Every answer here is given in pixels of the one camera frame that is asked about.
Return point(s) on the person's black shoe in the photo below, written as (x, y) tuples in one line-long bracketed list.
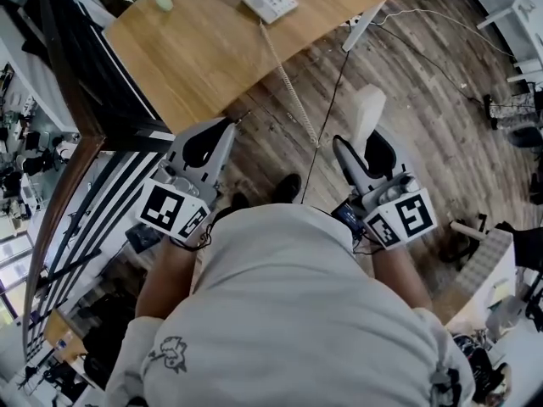
[(288, 187), (239, 202)]

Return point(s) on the person's white shirt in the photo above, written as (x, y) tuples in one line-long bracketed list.
[(288, 312)]

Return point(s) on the white cabinet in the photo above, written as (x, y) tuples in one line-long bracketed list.
[(488, 278)]

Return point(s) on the person's left black shoe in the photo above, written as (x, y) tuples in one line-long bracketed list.
[(239, 202)]

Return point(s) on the white furniture frame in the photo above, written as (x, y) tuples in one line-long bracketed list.
[(509, 9)]

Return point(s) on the black office chair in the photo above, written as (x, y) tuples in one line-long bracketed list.
[(526, 136)]

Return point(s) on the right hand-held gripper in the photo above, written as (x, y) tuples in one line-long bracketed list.
[(407, 214)]

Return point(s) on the person's right forearm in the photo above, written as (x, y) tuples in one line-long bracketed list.
[(394, 274)]

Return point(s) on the black electronics module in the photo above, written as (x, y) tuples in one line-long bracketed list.
[(348, 219)]

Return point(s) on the cardboard tube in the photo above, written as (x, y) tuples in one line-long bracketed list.
[(466, 230)]

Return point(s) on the white table leg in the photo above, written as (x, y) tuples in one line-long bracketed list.
[(360, 23)]

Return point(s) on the person's right black shoe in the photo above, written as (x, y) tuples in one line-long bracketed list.
[(288, 187)]

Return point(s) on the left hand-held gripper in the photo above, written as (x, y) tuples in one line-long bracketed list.
[(163, 210)]

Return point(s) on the person's left forearm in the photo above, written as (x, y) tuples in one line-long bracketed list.
[(169, 278)]

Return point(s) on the metal stair railing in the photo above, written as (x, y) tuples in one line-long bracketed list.
[(59, 193)]

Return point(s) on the camouflage bag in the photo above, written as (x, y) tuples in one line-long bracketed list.
[(511, 110)]

